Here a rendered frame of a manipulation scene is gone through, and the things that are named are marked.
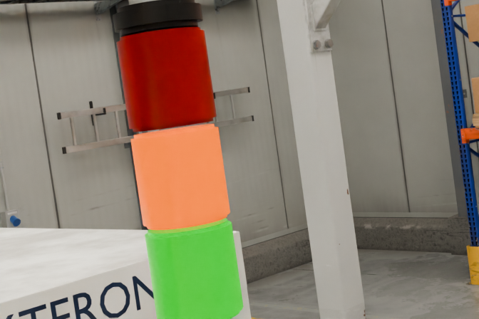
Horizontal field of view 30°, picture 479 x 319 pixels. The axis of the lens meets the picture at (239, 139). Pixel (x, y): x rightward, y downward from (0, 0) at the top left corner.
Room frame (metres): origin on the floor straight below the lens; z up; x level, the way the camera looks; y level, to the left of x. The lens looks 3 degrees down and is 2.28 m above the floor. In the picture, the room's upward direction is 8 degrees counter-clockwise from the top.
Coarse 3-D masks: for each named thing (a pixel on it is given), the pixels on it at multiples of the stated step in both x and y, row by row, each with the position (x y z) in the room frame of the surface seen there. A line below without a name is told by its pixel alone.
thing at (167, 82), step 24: (120, 48) 0.49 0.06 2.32; (144, 48) 0.48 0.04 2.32; (168, 48) 0.48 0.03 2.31; (192, 48) 0.49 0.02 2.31; (120, 72) 0.51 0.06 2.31; (144, 72) 0.48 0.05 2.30; (168, 72) 0.48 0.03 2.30; (192, 72) 0.49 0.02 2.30; (144, 96) 0.48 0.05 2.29; (168, 96) 0.48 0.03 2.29; (192, 96) 0.49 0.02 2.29; (144, 120) 0.49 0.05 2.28; (168, 120) 0.48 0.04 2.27; (192, 120) 0.48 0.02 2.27
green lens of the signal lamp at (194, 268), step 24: (168, 240) 0.48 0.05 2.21; (192, 240) 0.48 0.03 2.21; (216, 240) 0.49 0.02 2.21; (168, 264) 0.48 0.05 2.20; (192, 264) 0.48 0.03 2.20; (216, 264) 0.49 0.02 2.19; (168, 288) 0.49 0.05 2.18; (192, 288) 0.48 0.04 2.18; (216, 288) 0.48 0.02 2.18; (240, 288) 0.50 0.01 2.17; (168, 312) 0.49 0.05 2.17; (192, 312) 0.48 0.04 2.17; (216, 312) 0.48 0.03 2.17
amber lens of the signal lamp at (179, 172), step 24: (144, 144) 0.49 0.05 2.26; (168, 144) 0.48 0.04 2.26; (192, 144) 0.48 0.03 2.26; (216, 144) 0.50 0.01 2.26; (144, 168) 0.49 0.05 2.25; (168, 168) 0.48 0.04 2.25; (192, 168) 0.48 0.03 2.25; (216, 168) 0.49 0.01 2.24; (144, 192) 0.49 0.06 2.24; (168, 192) 0.48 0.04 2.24; (192, 192) 0.48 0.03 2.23; (216, 192) 0.49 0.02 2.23; (144, 216) 0.50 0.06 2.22; (168, 216) 0.48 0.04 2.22; (192, 216) 0.48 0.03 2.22; (216, 216) 0.49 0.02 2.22
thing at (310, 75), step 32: (288, 0) 3.06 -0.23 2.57; (288, 32) 3.08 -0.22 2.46; (288, 64) 3.09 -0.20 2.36; (320, 64) 3.05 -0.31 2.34; (320, 96) 3.04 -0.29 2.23; (320, 128) 3.02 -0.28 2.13; (320, 160) 3.03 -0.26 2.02; (320, 192) 3.04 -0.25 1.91; (320, 224) 3.06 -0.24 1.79; (352, 224) 3.09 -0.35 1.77; (320, 256) 3.07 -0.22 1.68; (352, 256) 3.08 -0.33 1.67; (320, 288) 3.08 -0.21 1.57; (352, 288) 3.06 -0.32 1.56
